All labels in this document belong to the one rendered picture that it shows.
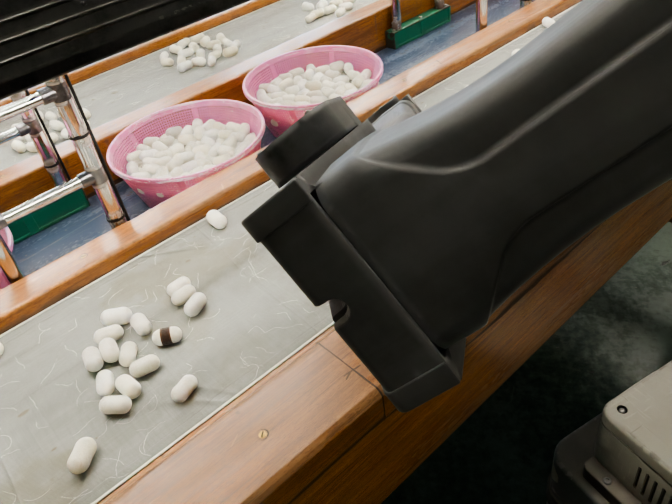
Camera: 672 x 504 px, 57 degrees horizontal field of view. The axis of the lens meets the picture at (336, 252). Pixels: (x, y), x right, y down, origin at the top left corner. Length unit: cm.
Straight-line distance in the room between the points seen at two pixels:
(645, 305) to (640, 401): 85
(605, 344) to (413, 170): 155
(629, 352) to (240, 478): 127
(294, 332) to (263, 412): 13
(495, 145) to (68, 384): 64
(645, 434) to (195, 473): 61
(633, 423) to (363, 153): 82
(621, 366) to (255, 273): 109
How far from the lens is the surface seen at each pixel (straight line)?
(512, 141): 16
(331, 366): 62
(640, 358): 169
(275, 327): 71
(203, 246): 86
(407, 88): 111
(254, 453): 58
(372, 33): 149
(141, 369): 70
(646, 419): 97
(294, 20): 159
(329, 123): 26
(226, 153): 105
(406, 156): 16
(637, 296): 184
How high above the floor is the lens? 124
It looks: 39 degrees down
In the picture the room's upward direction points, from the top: 10 degrees counter-clockwise
